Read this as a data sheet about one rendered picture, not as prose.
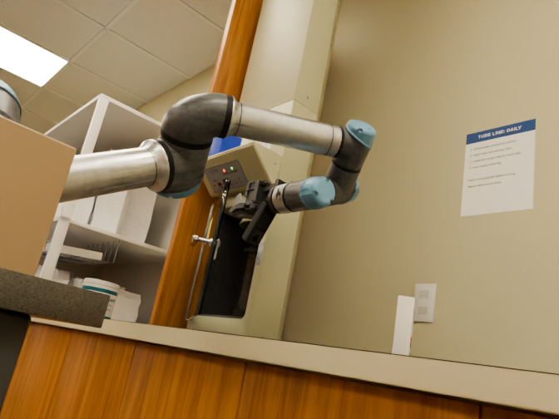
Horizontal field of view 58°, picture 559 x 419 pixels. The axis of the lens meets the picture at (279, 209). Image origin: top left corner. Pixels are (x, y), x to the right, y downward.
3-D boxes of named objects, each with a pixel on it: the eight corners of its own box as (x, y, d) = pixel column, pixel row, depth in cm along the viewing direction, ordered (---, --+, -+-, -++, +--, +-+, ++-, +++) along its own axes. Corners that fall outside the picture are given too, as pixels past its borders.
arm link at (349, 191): (371, 171, 126) (343, 175, 118) (354, 208, 131) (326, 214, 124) (349, 155, 130) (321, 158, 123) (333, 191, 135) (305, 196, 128)
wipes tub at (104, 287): (100, 323, 197) (111, 285, 201) (114, 325, 187) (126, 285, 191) (67, 317, 189) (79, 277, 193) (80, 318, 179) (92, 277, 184)
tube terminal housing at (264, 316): (244, 349, 176) (283, 150, 199) (309, 359, 152) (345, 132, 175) (183, 336, 161) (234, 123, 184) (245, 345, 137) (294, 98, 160)
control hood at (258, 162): (215, 199, 175) (221, 173, 178) (277, 185, 151) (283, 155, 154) (188, 187, 168) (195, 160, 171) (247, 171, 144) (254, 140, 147)
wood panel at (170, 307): (262, 354, 191) (319, 44, 233) (267, 355, 188) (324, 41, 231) (147, 329, 161) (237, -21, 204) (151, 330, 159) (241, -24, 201)
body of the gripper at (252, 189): (265, 192, 141) (295, 186, 132) (259, 221, 138) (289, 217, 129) (244, 182, 136) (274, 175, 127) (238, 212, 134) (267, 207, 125)
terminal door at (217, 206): (187, 320, 161) (215, 204, 173) (197, 315, 133) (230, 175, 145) (185, 320, 161) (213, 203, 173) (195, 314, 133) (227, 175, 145)
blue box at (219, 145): (225, 170, 175) (230, 147, 178) (242, 165, 168) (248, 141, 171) (201, 160, 169) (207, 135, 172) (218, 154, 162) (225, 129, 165)
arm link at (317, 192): (341, 205, 120) (316, 209, 114) (309, 210, 128) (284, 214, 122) (335, 172, 120) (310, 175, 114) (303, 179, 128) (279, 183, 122)
